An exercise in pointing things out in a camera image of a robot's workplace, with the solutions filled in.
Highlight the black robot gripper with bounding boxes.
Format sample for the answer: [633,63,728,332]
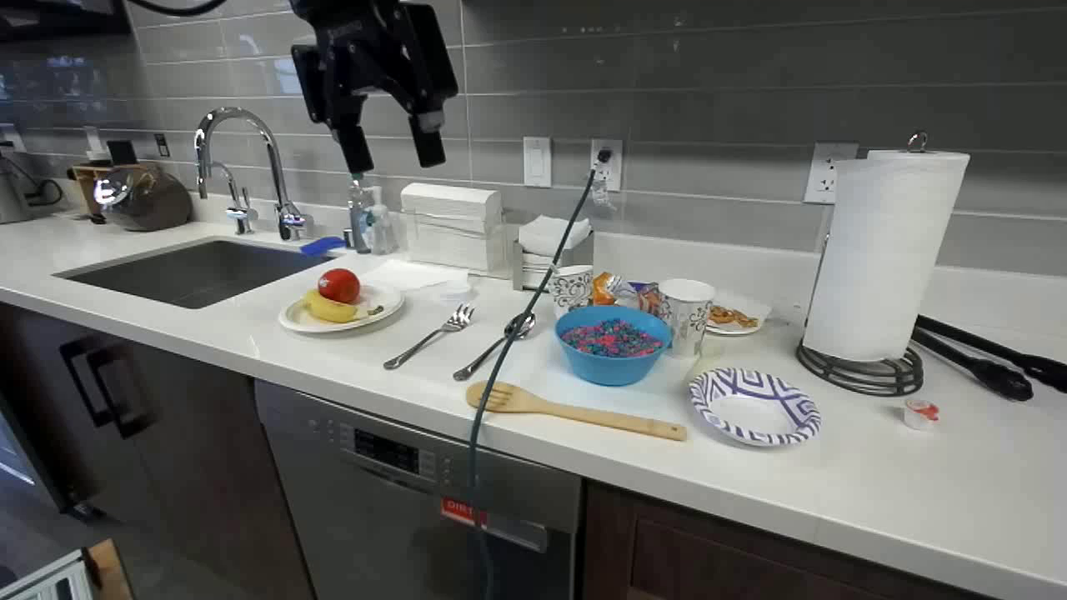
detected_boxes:
[289,0,457,175]

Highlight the wooden cooking spoon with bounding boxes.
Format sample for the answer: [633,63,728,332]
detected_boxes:
[468,382,687,438]

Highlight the blue plastic bowl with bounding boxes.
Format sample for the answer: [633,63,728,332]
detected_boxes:
[554,307,674,386]

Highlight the clear soap bottle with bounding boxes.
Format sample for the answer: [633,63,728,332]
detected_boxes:
[349,181,387,254]

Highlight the chrome kitchen faucet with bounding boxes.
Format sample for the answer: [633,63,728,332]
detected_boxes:
[195,106,309,238]

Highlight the red apple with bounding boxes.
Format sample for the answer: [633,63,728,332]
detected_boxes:
[316,265,365,304]

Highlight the white plate with fruit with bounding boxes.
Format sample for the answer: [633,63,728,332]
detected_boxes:
[276,287,404,332]

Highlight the napkin holder with napkins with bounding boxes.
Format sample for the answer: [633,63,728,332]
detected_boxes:
[517,217,594,290]

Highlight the yellow banana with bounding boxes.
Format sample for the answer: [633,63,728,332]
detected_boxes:
[303,290,357,323]

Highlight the silver fork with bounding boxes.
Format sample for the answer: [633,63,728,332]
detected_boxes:
[384,304,475,371]

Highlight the stainless steel sink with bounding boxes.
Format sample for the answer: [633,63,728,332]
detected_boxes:
[66,238,319,310]

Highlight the silver spoon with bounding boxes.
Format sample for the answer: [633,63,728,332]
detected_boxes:
[454,314,538,380]

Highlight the brown basket on counter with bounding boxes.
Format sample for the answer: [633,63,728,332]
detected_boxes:
[70,164,195,232]

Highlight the orange snack packet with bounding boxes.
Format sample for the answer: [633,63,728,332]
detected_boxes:
[591,270,617,307]

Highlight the stainless steel dishwasher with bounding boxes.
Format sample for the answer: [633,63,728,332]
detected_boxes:
[254,382,583,600]

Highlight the small plate with snacks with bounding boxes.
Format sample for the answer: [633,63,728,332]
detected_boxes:
[704,290,769,335]

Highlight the blue patterned paper plate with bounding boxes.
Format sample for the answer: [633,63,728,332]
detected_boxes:
[687,366,824,451]

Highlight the white paper towel roll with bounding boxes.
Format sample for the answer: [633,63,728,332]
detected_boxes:
[802,145,975,366]

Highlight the black kitchen tongs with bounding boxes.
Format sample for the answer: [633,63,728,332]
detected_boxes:
[914,317,1067,404]

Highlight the black power cable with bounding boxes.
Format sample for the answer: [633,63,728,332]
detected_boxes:
[464,143,617,600]

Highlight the black wire towel holder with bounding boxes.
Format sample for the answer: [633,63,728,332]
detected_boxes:
[795,131,933,398]

